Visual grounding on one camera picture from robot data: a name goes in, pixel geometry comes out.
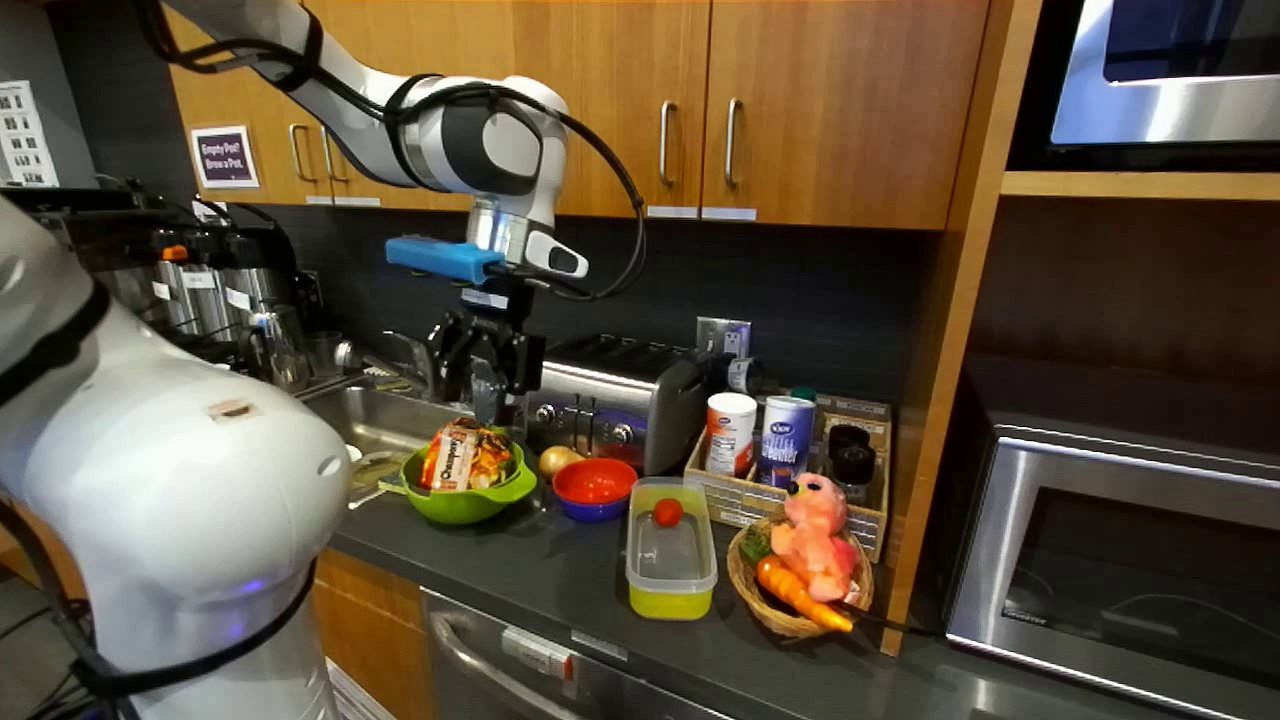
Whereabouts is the wall power outlet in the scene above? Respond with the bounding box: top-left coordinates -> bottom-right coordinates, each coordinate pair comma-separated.
690,312 -> 754,362

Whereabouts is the wooden cabinet door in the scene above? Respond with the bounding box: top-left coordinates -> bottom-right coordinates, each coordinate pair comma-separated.
163,43 -> 333,212
698,0 -> 995,235
512,0 -> 711,225
316,0 -> 520,217

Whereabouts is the brown potato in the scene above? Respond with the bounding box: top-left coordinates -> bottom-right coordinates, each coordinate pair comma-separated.
534,440 -> 593,478

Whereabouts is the orange plush toy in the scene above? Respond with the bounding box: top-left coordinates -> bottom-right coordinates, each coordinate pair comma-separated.
724,514 -> 879,649

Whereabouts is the metal cabinet handle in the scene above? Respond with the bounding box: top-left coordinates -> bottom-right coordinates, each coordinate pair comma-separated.
323,124 -> 357,186
653,97 -> 685,190
285,119 -> 323,186
720,93 -> 748,190

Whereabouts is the black cup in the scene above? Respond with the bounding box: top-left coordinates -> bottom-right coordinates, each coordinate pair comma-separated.
823,418 -> 884,503

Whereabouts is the wooden base cabinet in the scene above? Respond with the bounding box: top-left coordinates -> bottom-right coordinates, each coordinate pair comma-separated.
309,545 -> 440,720

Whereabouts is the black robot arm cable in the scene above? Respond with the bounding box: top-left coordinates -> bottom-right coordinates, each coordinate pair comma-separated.
134,0 -> 653,304

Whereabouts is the red bowl with blue outside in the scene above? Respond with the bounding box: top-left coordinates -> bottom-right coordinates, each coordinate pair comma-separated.
546,452 -> 645,528

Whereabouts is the white printed sheet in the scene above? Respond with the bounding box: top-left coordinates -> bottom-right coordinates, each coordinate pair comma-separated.
0,77 -> 64,190

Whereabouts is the orange carrot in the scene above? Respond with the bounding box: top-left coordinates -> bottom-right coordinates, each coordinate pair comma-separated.
752,554 -> 854,635

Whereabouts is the stainless steel sink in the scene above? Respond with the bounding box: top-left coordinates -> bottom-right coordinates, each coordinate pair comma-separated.
295,376 -> 470,511

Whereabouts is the purple sign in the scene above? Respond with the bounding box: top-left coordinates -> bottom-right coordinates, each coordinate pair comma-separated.
189,124 -> 265,190

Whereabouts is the black coffee machine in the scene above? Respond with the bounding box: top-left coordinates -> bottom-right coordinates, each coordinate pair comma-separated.
0,183 -> 326,391

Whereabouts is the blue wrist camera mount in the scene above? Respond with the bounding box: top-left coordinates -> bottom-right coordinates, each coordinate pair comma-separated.
378,232 -> 512,289

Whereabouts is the stainless steel toaster oven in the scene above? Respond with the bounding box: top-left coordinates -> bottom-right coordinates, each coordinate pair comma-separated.
938,411 -> 1280,720

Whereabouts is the chrome sink faucet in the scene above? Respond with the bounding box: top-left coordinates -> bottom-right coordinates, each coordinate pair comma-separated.
378,324 -> 440,397

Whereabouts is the green plastic colander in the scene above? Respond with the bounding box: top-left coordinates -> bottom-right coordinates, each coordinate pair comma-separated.
375,418 -> 543,528

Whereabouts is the built-in silver microwave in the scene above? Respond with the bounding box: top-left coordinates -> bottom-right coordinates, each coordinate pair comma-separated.
1009,0 -> 1280,174

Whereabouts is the orange white noodle packet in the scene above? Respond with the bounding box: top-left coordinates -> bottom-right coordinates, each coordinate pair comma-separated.
417,418 -> 520,497

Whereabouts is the white canister with red label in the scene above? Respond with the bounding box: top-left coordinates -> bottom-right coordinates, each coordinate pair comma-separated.
698,387 -> 758,478

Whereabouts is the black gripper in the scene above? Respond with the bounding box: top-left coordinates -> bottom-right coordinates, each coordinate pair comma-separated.
454,277 -> 543,433

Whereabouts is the clear yellow-green plastic container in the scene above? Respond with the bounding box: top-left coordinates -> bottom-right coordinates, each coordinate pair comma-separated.
618,478 -> 720,625

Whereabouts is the blue white canister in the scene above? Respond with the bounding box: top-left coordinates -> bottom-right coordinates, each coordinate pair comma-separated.
754,391 -> 821,491

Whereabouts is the wooden shelf unit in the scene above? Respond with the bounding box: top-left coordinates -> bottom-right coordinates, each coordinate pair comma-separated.
874,0 -> 1280,659

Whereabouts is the stainless steel dishwasher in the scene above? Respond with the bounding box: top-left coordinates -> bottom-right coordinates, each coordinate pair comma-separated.
417,580 -> 752,720

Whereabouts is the bamboo organizer box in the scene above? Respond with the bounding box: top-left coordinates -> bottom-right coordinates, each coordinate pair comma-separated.
681,391 -> 896,563

